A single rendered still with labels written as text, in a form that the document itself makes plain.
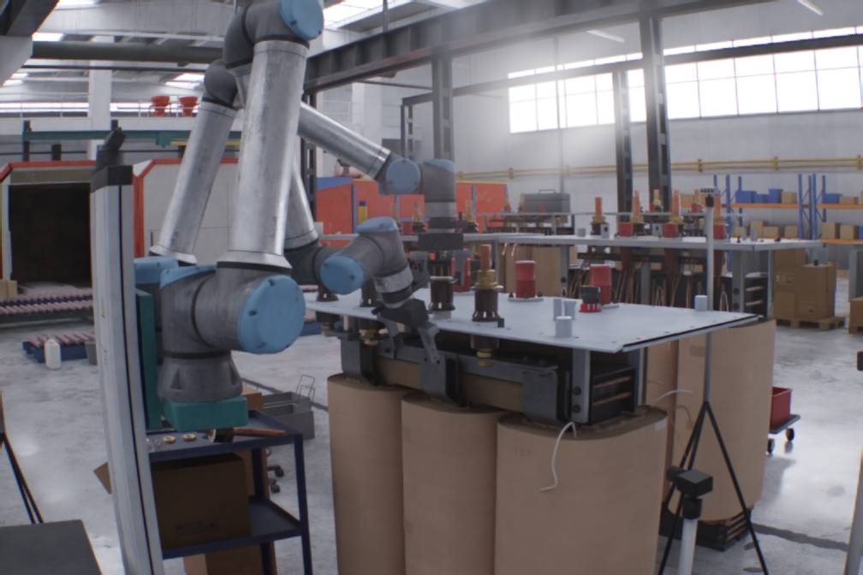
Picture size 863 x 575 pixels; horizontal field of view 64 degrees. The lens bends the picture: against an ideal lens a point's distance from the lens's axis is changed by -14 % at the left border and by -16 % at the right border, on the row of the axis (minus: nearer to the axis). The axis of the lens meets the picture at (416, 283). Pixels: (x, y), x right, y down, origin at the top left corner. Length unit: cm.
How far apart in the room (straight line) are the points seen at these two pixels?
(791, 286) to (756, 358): 851
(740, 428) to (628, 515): 164
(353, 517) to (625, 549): 109
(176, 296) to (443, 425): 108
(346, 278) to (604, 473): 87
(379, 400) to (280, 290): 129
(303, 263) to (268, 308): 36
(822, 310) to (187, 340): 1130
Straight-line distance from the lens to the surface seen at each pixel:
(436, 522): 255
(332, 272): 175
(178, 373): 166
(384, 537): 289
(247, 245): 152
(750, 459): 399
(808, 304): 1221
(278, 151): 155
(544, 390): 215
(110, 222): 173
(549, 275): 936
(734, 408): 377
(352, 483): 290
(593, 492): 215
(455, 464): 244
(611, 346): 180
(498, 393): 242
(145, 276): 209
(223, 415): 165
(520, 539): 229
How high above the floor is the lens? 164
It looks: 5 degrees down
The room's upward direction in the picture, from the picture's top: 1 degrees counter-clockwise
